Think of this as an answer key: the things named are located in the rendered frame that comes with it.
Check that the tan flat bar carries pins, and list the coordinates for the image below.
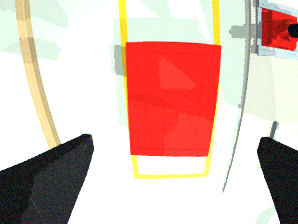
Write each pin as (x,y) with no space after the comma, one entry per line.
(32,71)

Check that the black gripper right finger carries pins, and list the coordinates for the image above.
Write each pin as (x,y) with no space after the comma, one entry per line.
(279,165)

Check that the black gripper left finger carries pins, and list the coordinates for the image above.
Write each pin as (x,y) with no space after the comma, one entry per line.
(44,189)

